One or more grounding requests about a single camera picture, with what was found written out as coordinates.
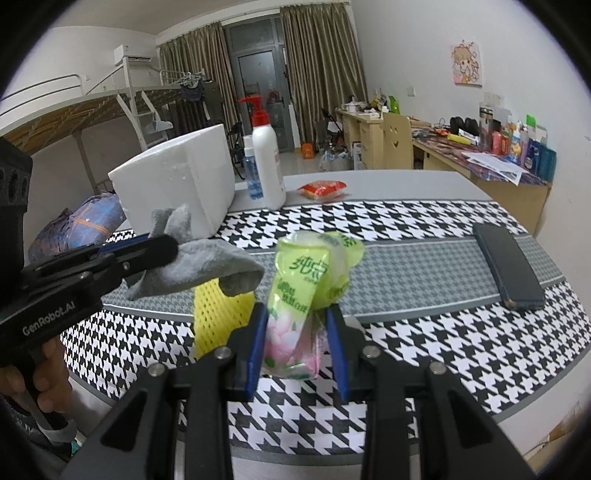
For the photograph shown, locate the row of toiletry bottles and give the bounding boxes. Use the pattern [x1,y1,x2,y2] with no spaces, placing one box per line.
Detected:
[478,104,557,182]

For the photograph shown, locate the black smartphone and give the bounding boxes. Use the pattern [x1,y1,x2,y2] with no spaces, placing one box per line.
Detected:
[472,223,546,310]

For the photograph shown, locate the wooden chair with smiley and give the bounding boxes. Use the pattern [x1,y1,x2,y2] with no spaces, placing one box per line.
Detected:
[382,112,415,171]

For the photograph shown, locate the houndstooth tablecloth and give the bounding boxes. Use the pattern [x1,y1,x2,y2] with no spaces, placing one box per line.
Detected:
[55,170,580,480]

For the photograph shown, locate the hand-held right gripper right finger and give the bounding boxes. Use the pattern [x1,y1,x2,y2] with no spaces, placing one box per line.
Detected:
[325,305,539,480]

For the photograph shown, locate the blue plaid duvet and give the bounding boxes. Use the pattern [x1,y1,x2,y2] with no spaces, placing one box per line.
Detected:
[28,193,126,265]

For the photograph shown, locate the white bed ladder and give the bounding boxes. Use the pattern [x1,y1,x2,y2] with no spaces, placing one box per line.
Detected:
[115,88,160,148]

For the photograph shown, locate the yellow foam net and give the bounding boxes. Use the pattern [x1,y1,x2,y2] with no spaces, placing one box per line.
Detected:
[193,281,256,361]

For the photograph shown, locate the glass balcony door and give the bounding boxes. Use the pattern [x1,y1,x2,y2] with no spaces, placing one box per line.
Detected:
[222,21,296,153]

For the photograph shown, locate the red snack packet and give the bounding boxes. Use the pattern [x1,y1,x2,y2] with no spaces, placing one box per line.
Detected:
[298,180,348,200]

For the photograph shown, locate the dark printed desk mat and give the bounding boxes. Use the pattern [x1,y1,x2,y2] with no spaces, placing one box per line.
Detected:
[412,128,553,186]

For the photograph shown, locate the hanging dark clothes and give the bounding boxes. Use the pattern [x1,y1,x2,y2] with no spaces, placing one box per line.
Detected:
[179,82,206,104]

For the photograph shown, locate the blue spray bottle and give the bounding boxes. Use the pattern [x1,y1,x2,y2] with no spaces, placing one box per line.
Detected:
[242,136,265,200]

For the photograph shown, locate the person's left hand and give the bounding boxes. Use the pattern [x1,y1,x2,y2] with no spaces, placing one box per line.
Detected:
[0,337,71,416]

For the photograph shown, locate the light wooden desk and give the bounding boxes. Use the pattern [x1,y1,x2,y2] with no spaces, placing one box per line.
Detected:
[412,124,553,237]
[335,108,385,171]

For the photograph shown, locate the cartoon wall poster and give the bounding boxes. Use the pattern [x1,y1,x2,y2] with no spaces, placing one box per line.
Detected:
[450,41,484,87]

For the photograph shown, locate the white pump lotion bottle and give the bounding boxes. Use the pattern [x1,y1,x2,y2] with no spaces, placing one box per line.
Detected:
[239,95,288,209]

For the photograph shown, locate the grey sock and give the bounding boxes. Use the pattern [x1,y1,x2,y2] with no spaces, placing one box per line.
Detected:
[124,204,265,301]

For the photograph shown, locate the green tissue packet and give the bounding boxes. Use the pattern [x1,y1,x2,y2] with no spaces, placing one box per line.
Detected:
[261,231,365,381]

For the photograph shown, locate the plastic bags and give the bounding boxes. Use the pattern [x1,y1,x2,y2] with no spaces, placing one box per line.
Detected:
[320,147,352,172]

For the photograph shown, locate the brown curtain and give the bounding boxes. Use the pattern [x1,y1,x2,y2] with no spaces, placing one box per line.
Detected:
[280,4,369,151]
[159,23,230,134]

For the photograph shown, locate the white printed papers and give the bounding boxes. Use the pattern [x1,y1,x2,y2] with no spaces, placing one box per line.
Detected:
[465,150,530,186]

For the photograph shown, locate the white air conditioner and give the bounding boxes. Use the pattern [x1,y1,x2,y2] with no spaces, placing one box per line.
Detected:
[113,45,155,65]

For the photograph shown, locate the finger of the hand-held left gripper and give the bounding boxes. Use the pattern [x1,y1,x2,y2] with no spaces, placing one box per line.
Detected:
[83,235,179,296]
[23,233,151,278]

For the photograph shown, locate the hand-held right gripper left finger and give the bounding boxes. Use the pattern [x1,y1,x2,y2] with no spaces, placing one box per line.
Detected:
[60,302,271,480]

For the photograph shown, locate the white foam box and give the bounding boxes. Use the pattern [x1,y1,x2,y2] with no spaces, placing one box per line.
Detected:
[107,124,235,238]

